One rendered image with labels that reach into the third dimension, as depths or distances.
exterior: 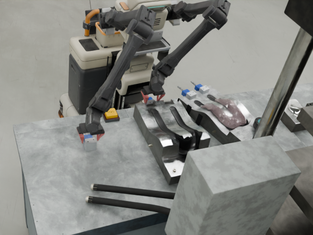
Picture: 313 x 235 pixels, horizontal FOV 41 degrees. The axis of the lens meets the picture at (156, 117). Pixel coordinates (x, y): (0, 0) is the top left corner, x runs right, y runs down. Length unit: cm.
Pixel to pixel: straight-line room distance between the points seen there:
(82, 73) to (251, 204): 178
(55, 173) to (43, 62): 220
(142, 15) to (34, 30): 277
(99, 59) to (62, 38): 169
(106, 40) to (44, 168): 110
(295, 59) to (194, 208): 53
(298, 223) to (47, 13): 376
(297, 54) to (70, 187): 114
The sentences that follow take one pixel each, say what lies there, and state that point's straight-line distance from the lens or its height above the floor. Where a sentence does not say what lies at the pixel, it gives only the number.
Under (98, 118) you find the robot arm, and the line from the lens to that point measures 188.
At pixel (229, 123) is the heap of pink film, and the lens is 227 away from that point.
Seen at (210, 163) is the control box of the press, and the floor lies 147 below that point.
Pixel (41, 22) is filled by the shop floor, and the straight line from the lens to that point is 469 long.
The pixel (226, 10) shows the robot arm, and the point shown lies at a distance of 212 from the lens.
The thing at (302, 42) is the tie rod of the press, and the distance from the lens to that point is 130.
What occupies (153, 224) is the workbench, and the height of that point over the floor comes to 68.
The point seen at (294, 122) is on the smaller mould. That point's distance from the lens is 249.
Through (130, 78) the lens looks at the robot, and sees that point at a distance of 257.
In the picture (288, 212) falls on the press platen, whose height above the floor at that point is 104.
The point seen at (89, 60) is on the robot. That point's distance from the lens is 274.
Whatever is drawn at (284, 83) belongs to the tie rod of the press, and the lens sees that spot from 137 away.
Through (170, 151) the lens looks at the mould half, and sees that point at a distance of 201.
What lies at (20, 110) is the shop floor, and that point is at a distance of 352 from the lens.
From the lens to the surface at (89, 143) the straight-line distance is 204.
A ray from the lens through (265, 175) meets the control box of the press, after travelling 122.
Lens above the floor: 230
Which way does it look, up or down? 40 degrees down
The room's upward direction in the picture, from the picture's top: 12 degrees clockwise
